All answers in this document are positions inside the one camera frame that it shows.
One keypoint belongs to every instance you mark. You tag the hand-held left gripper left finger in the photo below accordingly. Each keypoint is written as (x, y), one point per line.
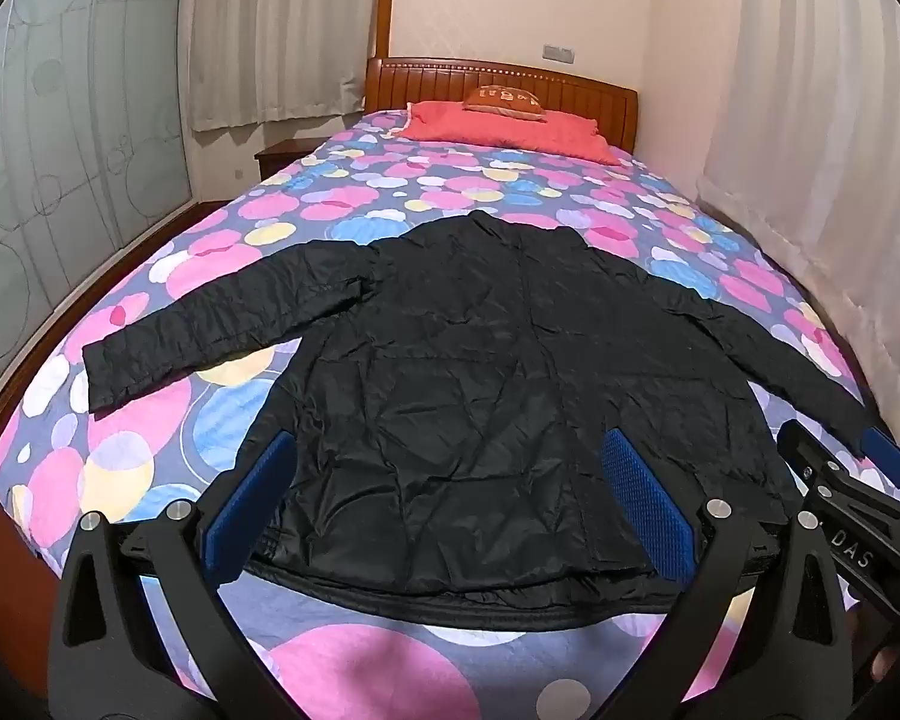
(249, 510)

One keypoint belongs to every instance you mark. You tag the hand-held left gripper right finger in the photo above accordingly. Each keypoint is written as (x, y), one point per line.
(649, 510)

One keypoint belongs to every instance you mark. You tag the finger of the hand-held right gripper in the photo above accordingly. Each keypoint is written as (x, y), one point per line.
(889, 461)
(810, 450)

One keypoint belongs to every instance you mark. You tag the black puffer jacket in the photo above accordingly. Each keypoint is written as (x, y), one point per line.
(457, 390)

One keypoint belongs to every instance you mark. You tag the person's right hand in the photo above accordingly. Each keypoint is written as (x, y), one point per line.
(885, 679)

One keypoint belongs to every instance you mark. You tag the long white curtain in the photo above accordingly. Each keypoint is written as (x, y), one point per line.
(817, 165)

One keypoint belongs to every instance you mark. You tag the circle-print bed sheet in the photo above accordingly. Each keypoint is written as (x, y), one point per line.
(307, 202)

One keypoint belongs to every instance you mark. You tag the wooden nightstand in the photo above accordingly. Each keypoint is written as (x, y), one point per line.
(281, 156)

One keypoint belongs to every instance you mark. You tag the red pillow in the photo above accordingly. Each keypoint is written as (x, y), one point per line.
(510, 136)

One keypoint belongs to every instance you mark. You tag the frosted glass wardrobe door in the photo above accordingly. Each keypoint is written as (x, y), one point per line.
(82, 127)

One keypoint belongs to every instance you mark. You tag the orange cushion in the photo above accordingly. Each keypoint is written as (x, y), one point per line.
(502, 99)

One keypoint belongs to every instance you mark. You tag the wooden bed headboard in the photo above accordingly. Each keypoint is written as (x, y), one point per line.
(420, 82)

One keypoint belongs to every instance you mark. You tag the short cream window curtain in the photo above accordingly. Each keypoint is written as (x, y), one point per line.
(270, 30)

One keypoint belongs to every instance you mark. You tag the wooden bed side rail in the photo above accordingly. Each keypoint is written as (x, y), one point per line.
(15, 540)

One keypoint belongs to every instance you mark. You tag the wall switch panel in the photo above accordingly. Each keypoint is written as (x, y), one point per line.
(558, 53)

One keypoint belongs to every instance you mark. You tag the wooden door frame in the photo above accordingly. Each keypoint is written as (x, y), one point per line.
(386, 0)

